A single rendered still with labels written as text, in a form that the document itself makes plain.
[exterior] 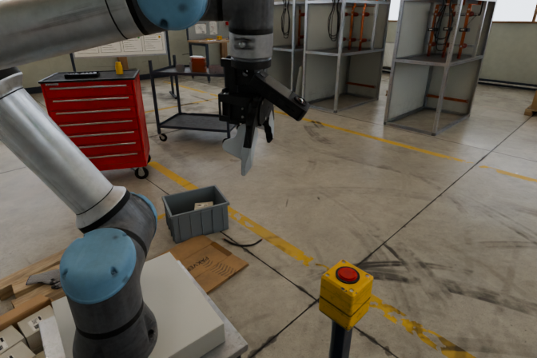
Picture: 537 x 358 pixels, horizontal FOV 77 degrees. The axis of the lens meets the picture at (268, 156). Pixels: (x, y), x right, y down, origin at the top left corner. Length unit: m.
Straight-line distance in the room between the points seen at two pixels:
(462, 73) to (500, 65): 3.06
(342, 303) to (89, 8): 0.65
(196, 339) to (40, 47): 0.58
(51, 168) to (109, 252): 0.19
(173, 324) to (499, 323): 1.71
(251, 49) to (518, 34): 8.36
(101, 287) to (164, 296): 0.26
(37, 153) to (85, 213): 0.14
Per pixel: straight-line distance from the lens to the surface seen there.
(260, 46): 0.58
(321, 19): 5.96
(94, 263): 0.64
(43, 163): 0.71
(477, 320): 2.14
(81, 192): 0.72
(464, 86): 5.89
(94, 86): 3.07
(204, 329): 0.79
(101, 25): 0.47
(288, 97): 0.60
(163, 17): 0.43
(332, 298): 0.77
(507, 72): 8.87
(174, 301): 0.85
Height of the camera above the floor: 1.40
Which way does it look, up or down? 23 degrees down
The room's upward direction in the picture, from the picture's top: straight up
